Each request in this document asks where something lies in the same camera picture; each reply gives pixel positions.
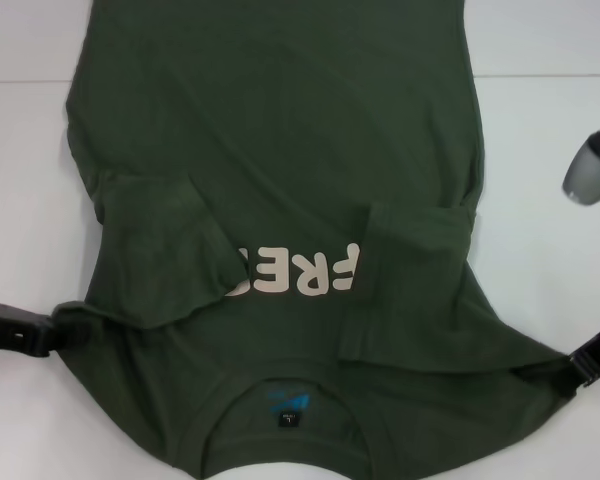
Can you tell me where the dark green FREE t-shirt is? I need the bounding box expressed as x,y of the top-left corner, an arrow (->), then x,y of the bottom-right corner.
49,0 -> 579,480

